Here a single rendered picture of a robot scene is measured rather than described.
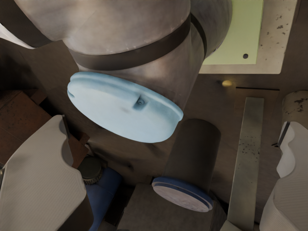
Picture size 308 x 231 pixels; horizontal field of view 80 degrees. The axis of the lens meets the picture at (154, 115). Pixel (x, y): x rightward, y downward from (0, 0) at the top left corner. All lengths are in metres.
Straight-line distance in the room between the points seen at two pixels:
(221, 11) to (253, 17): 0.06
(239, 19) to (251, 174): 0.50
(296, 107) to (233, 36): 0.54
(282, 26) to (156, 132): 0.30
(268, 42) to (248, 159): 0.43
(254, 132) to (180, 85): 0.63
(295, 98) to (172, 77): 0.74
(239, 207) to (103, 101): 0.57
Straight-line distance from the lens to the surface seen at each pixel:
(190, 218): 2.04
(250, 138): 0.77
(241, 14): 0.34
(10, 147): 1.84
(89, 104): 0.19
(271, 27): 0.41
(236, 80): 0.87
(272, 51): 0.43
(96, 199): 2.97
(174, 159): 1.00
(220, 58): 0.38
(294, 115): 0.82
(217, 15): 0.29
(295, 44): 0.78
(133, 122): 0.18
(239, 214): 0.66
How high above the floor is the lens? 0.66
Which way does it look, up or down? 32 degrees down
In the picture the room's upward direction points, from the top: 154 degrees counter-clockwise
